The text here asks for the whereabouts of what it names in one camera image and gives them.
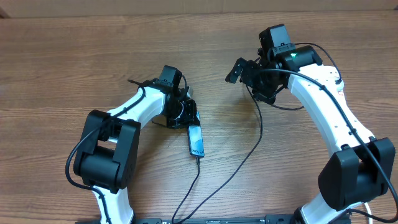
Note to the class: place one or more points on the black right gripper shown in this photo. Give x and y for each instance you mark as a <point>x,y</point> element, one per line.
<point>250,70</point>

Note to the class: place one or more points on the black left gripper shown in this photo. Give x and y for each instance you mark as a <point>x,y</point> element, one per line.
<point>188,119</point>

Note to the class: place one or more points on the blue smartphone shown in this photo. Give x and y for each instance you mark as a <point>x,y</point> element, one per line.
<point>195,141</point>

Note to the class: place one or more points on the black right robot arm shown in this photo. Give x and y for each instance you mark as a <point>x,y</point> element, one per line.
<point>360,165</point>

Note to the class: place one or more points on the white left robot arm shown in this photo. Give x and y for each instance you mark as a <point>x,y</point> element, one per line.
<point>105,157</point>

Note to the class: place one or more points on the white power strip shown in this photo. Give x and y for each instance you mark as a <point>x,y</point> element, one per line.
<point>335,83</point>

